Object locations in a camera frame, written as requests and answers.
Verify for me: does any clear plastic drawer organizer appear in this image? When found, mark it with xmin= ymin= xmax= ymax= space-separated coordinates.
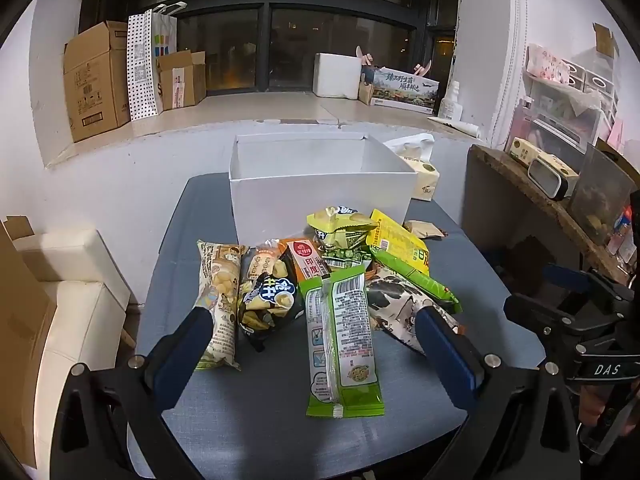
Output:
xmin=504 ymin=44 xmax=618 ymax=169

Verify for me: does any cream leather sofa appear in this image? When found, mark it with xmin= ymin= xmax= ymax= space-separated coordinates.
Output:
xmin=1 ymin=216 xmax=131 ymax=479

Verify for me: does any large cardboard box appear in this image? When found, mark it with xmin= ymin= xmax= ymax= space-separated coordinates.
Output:
xmin=63 ymin=21 xmax=130 ymax=142

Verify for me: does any green long snack packet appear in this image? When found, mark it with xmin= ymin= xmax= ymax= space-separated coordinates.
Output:
xmin=371 ymin=247 xmax=463 ymax=314

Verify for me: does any yellow-green snack bag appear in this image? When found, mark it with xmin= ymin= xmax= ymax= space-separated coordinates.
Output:
xmin=307 ymin=206 xmax=376 ymax=270

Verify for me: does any tissue box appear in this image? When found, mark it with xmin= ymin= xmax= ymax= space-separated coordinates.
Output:
xmin=384 ymin=132 xmax=440 ymax=202

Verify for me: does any orange flying cake packet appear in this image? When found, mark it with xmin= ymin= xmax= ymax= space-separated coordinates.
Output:
xmin=279 ymin=237 xmax=330 ymax=283

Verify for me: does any white foam box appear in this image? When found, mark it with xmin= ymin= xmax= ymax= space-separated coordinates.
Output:
xmin=312 ymin=53 xmax=361 ymax=100

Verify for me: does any wooden side shelf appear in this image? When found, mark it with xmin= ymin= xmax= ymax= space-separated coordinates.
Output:
xmin=461 ymin=144 xmax=629 ymax=284

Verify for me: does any white open storage box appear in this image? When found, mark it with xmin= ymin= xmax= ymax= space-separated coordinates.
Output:
xmin=229 ymin=131 xmax=418 ymax=245

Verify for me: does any yellow snack packet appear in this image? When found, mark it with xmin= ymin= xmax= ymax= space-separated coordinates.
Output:
xmin=366 ymin=209 xmax=430 ymax=275

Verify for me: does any cow-pattern snack bag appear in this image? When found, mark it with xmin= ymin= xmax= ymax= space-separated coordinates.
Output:
xmin=366 ymin=263 xmax=465 ymax=353

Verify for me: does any small white digital clock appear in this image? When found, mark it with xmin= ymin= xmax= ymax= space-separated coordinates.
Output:
xmin=527 ymin=156 xmax=578 ymax=202

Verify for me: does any dark clear container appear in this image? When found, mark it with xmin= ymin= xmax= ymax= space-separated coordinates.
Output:
xmin=568 ymin=145 xmax=637 ymax=246

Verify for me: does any printed landscape carton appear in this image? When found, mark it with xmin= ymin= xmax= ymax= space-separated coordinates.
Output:
xmin=370 ymin=68 xmax=439 ymax=115

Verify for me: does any white plastic bottle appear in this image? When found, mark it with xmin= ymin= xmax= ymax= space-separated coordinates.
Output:
xmin=438 ymin=80 xmax=463 ymax=120

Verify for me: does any beige puffed snack packet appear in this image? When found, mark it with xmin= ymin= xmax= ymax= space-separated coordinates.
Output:
xmin=194 ymin=240 xmax=244 ymax=370

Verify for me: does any green snack bar packet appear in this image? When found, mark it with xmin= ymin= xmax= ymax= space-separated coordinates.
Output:
xmin=300 ymin=266 xmax=385 ymax=419

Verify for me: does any small open cardboard box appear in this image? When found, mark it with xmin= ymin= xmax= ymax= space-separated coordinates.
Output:
xmin=158 ymin=50 xmax=206 ymax=110

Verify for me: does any blue table cloth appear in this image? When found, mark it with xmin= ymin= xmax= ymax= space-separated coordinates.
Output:
xmin=127 ymin=171 xmax=548 ymax=480

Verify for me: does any black chips snack bag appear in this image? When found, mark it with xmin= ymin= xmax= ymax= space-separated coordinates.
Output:
xmin=238 ymin=238 xmax=303 ymax=352

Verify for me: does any white dotted paper bag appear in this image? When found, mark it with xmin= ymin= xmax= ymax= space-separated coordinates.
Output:
xmin=126 ymin=1 xmax=186 ymax=122

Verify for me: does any small brown snack packet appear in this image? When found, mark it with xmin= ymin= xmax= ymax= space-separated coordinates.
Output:
xmin=404 ymin=220 xmax=447 ymax=240

